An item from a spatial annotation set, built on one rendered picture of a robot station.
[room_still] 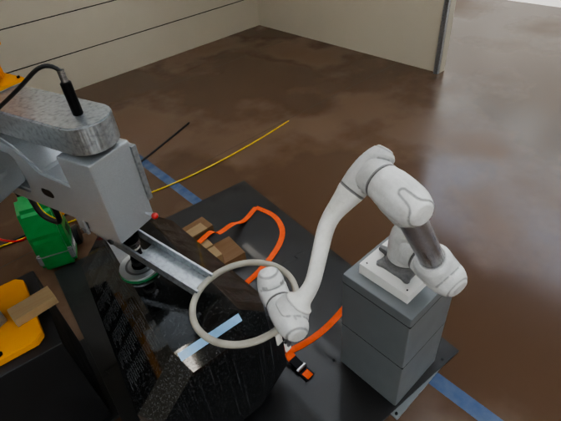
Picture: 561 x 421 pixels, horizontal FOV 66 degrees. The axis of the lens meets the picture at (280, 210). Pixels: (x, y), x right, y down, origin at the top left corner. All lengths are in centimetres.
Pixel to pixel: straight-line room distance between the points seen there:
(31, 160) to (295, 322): 140
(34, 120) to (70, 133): 19
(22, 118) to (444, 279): 178
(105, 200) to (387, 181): 114
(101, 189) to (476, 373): 227
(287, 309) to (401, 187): 54
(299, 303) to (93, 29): 605
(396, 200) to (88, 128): 113
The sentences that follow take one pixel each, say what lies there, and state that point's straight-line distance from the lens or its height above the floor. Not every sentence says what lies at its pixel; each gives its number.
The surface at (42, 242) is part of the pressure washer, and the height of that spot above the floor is 28.
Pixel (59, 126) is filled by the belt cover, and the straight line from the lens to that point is 182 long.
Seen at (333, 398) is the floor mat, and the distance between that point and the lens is 269.
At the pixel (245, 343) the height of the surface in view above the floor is 95.
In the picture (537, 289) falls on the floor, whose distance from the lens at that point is 346.
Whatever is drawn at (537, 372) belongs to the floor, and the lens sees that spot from 304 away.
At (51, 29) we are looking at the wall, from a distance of 688.
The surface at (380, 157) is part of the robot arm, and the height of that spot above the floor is 162.
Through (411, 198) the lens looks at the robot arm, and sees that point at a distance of 134.
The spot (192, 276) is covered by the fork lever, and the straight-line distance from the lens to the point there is 210.
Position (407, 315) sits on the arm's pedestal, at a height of 80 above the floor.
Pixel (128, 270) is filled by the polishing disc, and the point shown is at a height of 85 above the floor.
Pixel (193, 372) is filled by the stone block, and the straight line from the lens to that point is 199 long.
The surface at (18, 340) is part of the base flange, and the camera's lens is 240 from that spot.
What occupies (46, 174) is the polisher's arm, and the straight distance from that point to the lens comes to 219.
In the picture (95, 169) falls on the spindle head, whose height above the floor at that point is 152.
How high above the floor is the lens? 241
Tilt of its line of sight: 40 degrees down
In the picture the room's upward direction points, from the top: 6 degrees counter-clockwise
